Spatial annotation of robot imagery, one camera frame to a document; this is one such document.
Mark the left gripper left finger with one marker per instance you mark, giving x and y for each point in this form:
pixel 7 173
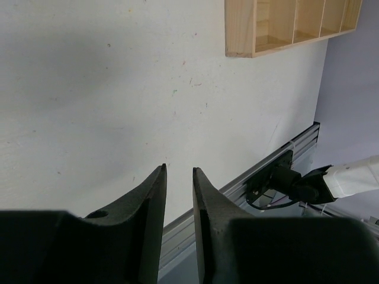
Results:
pixel 119 243

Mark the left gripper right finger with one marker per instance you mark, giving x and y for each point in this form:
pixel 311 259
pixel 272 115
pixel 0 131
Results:
pixel 235 247

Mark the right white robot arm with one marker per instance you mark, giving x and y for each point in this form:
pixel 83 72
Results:
pixel 327 184

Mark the wooden compartment tray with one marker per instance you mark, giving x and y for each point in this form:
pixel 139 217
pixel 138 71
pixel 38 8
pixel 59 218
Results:
pixel 255 28

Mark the aluminium mounting rail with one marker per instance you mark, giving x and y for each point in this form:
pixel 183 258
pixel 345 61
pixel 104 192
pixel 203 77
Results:
pixel 178 261

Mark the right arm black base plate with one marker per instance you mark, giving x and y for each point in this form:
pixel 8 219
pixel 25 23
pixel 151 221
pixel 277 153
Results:
pixel 259 183

